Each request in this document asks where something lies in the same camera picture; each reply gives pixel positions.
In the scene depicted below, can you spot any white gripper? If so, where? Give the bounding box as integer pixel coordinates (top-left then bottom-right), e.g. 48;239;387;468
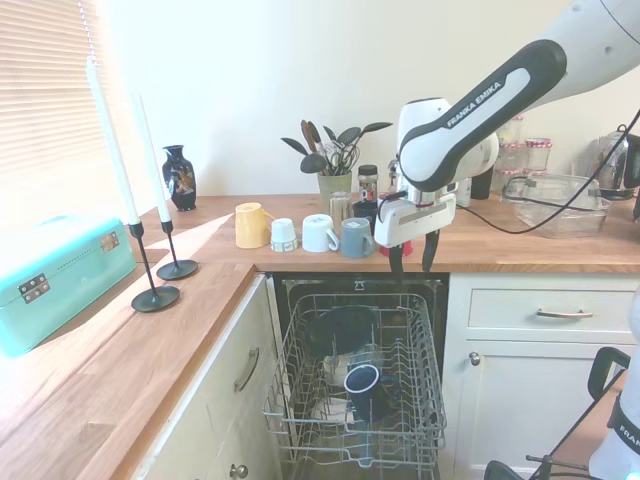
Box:
373;192;457;276

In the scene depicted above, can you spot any navy mug white inside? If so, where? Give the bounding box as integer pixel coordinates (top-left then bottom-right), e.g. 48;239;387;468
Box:
343;363;402;424

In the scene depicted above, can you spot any red mug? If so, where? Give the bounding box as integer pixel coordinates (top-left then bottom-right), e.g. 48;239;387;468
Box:
378;238;416;258

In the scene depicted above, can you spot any built-in dishwasher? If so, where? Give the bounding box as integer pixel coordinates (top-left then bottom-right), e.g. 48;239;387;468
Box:
272;272;451;480

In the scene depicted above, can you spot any grey mug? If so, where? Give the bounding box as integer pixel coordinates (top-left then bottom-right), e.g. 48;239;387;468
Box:
340;217;376;260

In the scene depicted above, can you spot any black mug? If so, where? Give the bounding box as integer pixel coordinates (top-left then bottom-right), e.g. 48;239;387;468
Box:
352;199;381;227

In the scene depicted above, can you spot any plain white mug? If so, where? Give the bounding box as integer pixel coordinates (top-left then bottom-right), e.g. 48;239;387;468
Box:
301;213;342;254

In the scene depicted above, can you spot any small white patterned mug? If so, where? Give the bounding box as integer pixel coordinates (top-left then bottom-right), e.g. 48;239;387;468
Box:
270;217;300;253

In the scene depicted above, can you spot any yellow mug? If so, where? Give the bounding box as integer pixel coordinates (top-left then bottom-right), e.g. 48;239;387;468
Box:
234;201;276;250

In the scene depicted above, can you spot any coffee jar black lid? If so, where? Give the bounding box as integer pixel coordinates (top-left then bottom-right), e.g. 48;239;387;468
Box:
357;164;380;204

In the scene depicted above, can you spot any steel milk jug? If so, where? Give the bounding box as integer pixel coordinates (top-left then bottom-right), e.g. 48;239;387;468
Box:
328;191;356;222

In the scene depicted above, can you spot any black shaker tumbler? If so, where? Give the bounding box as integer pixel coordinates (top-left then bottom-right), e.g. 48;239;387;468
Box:
470;168;495;201

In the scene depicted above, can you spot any black bowl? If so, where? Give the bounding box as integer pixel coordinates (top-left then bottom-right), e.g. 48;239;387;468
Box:
303;304;380;359

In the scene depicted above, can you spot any green utensil pot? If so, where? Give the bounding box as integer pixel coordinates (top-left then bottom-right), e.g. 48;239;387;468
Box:
317;171;354;214

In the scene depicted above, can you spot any cream drawer front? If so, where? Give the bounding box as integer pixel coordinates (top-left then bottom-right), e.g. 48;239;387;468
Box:
467;287;640;335

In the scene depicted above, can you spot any metal whisk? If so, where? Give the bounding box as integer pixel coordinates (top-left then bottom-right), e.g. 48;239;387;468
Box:
324;142;359;171

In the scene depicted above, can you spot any black round ladle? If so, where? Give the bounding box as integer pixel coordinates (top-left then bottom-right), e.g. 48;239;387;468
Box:
299;152;329;175

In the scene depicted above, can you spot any white cup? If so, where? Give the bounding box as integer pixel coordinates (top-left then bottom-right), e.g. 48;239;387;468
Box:
322;349;352;387

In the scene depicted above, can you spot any glass jar gingham lid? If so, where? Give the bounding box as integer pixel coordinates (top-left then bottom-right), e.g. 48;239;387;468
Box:
524;137;556;174
497;142;527;174

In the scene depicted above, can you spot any clear glass baking dish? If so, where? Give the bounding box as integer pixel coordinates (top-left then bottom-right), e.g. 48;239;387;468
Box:
500;172;613;239

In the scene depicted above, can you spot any wooden spoon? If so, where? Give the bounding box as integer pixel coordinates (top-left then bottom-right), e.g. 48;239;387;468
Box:
299;119;324;154

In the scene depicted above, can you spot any black leaf-shaped spoon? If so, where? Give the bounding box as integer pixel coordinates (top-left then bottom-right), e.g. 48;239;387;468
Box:
280;136;315;157

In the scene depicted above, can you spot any white plate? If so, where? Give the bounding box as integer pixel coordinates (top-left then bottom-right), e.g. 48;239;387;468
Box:
309;397;357;427

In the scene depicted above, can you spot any cream cabinet door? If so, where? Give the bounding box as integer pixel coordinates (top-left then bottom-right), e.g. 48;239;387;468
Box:
457;339;624;477

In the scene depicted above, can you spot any steel kettle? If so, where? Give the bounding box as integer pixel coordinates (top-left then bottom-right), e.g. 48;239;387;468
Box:
593;124;640;202

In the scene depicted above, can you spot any short black candlestick holder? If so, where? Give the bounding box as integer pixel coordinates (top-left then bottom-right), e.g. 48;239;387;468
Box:
156;219;200;282

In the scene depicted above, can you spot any dark blue floral vase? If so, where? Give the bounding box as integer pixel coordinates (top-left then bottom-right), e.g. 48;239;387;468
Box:
161;144;198;213

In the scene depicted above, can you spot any tall black candlestick holder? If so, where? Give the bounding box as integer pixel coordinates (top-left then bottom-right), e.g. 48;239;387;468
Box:
127;221;181;315

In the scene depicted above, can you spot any shorter white candle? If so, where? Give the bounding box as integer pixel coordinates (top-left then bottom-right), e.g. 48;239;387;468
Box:
134;92;172;223

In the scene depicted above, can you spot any tall white candle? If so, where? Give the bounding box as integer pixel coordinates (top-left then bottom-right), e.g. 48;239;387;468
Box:
85;55;141;226

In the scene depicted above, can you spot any teal metal bread box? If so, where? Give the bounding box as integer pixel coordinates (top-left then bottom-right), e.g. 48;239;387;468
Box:
0;215;138;359

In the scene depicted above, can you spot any window blind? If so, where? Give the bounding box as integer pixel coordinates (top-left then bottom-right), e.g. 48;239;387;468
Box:
0;0;126;237

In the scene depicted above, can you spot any white wire dishwasher rack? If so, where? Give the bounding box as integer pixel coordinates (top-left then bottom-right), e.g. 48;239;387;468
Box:
262;291;448;472

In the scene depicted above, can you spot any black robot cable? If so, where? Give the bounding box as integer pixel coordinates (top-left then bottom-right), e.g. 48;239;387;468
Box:
462;109;640;236

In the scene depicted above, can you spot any metal drawer handle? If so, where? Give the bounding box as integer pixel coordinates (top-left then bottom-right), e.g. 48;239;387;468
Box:
536;307;595;320

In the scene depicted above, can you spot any metal curved cabinet handle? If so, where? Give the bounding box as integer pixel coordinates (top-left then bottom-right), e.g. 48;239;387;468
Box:
233;347;261;394

